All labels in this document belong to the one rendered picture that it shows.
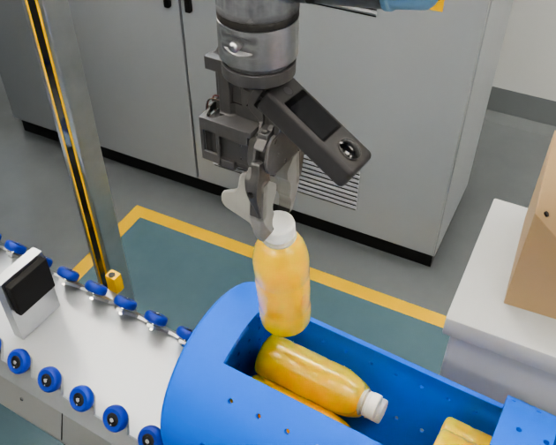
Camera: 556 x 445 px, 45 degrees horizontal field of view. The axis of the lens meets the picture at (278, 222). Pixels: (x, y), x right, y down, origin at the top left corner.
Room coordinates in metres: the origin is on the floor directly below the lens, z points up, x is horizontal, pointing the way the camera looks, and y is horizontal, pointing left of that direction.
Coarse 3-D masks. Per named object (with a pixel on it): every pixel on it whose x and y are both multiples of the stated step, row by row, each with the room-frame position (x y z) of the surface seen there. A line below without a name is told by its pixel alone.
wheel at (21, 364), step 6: (12, 354) 0.71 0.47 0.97; (18, 354) 0.71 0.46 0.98; (24, 354) 0.71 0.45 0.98; (12, 360) 0.71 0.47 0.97; (18, 360) 0.71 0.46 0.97; (24, 360) 0.70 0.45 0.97; (30, 360) 0.71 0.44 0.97; (12, 366) 0.70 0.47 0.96; (18, 366) 0.70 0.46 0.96; (24, 366) 0.69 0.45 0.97; (12, 372) 0.69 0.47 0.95; (18, 372) 0.69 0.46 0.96; (24, 372) 0.69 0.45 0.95
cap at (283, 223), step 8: (280, 216) 0.56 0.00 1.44; (288, 216) 0.56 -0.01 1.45; (280, 224) 0.55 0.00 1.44; (288, 224) 0.55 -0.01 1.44; (272, 232) 0.54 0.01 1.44; (280, 232) 0.54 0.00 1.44; (288, 232) 0.54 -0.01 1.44; (272, 240) 0.54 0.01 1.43; (280, 240) 0.54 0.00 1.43; (288, 240) 0.54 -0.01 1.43
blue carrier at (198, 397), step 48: (240, 288) 0.65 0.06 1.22; (192, 336) 0.56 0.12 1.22; (240, 336) 0.56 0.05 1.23; (336, 336) 0.65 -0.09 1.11; (192, 384) 0.51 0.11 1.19; (240, 384) 0.49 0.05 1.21; (384, 384) 0.60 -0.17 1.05; (432, 384) 0.57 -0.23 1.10; (192, 432) 0.47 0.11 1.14; (240, 432) 0.45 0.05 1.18; (336, 432) 0.43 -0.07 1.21; (384, 432) 0.55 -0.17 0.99; (432, 432) 0.54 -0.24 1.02; (528, 432) 0.42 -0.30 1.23
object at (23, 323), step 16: (32, 256) 0.85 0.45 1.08; (16, 272) 0.82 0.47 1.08; (32, 272) 0.82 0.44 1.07; (48, 272) 0.85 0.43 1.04; (0, 288) 0.78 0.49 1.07; (16, 288) 0.79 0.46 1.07; (32, 288) 0.81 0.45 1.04; (48, 288) 0.84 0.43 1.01; (16, 304) 0.78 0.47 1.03; (32, 304) 0.80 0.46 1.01; (48, 304) 0.85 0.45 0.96; (16, 320) 0.78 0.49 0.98; (32, 320) 0.81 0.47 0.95
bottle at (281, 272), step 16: (256, 256) 0.55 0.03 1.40; (272, 256) 0.53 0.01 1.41; (288, 256) 0.53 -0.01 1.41; (304, 256) 0.55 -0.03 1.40; (256, 272) 0.54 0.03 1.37; (272, 272) 0.53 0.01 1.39; (288, 272) 0.53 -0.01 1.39; (304, 272) 0.54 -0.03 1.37; (256, 288) 0.56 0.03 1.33; (272, 288) 0.53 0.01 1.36; (288, 288) 0.53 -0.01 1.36; (304, 288) 0.54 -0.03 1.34; (272, 304) 0.53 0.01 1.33; (288, 304) 0.53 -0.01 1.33; (304, 304) 0.55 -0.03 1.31; (272, 320) 0.54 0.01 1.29; (288, 320) 0.53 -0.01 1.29; (304, 320) 0.55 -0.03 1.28; (288, 336) 0.54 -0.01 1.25
